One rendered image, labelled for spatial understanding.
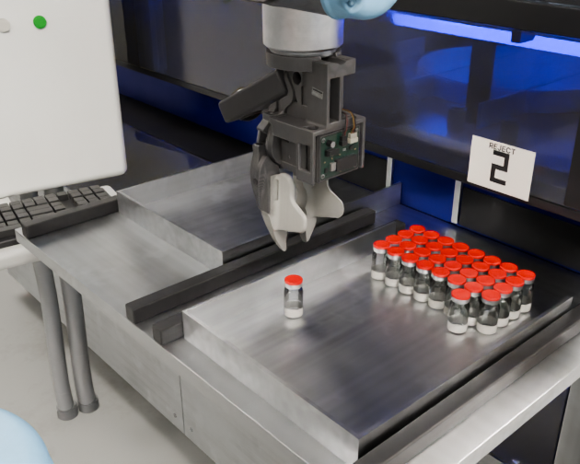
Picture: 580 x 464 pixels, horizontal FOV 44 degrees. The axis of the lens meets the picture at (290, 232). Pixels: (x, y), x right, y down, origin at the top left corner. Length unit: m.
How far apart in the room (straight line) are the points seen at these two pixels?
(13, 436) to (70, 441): 1.56
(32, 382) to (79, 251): 1.31
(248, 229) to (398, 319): 0.29
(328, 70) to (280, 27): 0.06
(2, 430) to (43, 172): 0.96
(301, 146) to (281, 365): 0.22
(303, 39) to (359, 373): 0.33
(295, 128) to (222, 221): 0.40
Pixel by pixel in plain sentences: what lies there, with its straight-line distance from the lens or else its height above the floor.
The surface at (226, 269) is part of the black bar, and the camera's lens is 0.87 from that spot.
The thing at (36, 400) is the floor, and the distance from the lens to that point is 2.20.
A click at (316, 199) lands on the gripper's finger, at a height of 1.02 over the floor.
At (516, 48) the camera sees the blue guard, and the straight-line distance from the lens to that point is 0.85.
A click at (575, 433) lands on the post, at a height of 0.71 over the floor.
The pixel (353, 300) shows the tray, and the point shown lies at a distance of 0.85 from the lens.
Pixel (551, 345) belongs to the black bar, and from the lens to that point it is 0.80.
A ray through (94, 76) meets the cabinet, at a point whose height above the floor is 1.00.
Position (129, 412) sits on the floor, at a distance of 2.09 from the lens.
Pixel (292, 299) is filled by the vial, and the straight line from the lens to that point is 0.80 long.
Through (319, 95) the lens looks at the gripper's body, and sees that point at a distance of 0.66.
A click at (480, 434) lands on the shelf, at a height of 0.88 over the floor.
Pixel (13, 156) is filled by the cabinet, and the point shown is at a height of 0.88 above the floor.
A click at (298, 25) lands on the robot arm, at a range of 0.65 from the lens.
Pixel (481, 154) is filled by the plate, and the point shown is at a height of 1.03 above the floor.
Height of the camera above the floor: 1.32
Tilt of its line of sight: 26 degrees down
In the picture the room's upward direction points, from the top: straight up
